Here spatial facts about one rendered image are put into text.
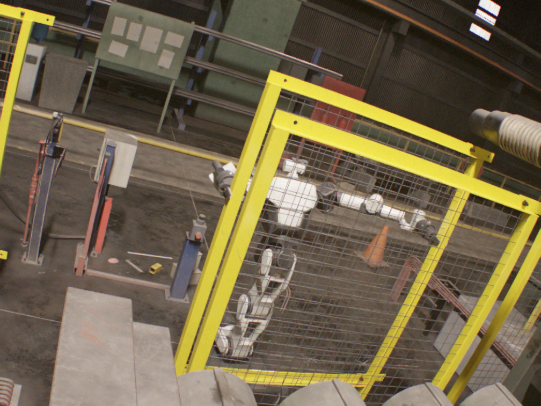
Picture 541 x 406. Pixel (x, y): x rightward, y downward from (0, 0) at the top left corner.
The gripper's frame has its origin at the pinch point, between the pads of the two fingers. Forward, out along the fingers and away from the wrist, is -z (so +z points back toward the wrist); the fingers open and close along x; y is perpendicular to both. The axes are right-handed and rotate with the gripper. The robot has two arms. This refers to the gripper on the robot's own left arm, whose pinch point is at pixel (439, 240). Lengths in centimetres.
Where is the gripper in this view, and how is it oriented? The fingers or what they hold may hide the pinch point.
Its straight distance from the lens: 258.8
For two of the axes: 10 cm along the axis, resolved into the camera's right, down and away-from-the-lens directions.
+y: -3.3, 9.0, 2.8
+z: -3.0, -3.8, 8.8
